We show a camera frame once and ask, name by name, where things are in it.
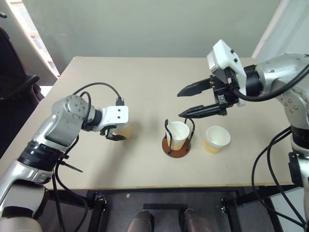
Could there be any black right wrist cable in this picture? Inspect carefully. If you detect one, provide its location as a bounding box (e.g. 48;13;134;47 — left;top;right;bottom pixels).
226;63;309;102

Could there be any black office chair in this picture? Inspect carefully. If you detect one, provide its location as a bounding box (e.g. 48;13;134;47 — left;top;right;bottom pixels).
0;26;45;158

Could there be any black right arm body cable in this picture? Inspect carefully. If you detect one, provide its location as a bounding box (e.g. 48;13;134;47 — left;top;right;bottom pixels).
251;125;309;229

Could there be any dark rounded robot foot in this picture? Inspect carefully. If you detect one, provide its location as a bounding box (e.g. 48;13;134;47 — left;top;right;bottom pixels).
180;210;213;232
126;210;155;232

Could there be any black arm body cable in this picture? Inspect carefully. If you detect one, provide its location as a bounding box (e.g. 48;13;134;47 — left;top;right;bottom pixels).
51;134;89;232
251;125;309;229

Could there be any black metal table frame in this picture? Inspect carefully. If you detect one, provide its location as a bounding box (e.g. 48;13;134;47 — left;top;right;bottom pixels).
47;185;305;232

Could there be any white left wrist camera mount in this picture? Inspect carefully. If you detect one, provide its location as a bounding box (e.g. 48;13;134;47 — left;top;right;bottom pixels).
96;105;129;132

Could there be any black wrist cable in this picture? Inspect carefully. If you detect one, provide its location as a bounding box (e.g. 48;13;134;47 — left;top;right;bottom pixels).
73;82;126;107
226;63;309;102

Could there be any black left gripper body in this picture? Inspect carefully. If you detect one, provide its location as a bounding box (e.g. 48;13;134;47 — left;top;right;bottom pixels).
99;125;117;140

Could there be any black flat floor plate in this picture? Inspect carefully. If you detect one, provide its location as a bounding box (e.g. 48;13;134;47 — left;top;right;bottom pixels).
142;203;188;211

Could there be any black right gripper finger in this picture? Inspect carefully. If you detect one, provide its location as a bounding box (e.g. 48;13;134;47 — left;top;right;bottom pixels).
178;103;221;119
177;77;213;98

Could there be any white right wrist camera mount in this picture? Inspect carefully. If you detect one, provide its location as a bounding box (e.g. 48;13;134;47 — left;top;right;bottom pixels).
207;39;248;107

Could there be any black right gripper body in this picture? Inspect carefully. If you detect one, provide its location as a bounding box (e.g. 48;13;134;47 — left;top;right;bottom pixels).
209;67;240;116

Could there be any wire cup holder brown base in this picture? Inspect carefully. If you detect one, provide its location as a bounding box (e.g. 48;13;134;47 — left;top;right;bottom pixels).
161;117;196;159

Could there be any black left arm body cable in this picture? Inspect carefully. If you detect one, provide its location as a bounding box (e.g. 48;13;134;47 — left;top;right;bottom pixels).
51;134;89;232

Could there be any window with blinds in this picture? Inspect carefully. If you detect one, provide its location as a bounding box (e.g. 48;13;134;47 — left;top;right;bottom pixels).
11;0;60;75

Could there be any black zip tie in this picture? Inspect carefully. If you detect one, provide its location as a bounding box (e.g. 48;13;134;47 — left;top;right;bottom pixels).
56;156;84;174

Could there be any white wall panel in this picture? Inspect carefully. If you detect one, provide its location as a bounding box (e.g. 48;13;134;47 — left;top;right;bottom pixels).
251;0;309;59

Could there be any paper cup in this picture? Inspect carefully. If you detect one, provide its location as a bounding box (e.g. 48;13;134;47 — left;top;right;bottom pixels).
203;125;231;156
114;123;133;141
167;121;190;151

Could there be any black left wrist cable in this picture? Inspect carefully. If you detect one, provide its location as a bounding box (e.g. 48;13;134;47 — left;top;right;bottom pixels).
73;82;126;107

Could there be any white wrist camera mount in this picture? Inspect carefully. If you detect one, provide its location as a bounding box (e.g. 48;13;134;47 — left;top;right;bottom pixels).
207;39;248;107
96;105;129;132

